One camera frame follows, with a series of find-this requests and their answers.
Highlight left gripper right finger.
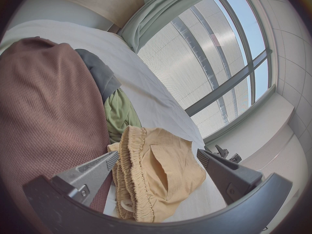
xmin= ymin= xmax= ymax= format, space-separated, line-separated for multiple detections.
xmin=196 ymin=149 xmax=263 ymax=207

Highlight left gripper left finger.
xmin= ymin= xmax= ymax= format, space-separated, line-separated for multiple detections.
xmin=51 ymin=151 xmax=120 ymax=207

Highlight tan shorts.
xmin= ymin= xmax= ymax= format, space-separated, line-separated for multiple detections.
xmin=107 ymin=125 xmax=207 ymax=222

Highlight bed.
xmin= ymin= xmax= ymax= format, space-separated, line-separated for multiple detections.
xmin=0 ymin=0 xmax=227 ymax=228

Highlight green garment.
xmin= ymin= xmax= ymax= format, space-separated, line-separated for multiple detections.
xmin=104 ymin=88 xmax=142 ymax=144

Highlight brown garment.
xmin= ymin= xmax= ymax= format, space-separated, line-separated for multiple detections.
xmin=0 ymin=37 xmax=115 ymax=214

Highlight window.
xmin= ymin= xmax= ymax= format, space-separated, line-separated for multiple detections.
xmin=135 ymin=0 xmax=277 ymax=141

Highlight black garment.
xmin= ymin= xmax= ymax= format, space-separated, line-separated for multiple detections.
xmin=74 ymin=49 xmax=122 ymax=102

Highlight blue-green curtain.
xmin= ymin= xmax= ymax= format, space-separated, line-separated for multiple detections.
xmin=121 ymin=0 xmax=247 ymax=53

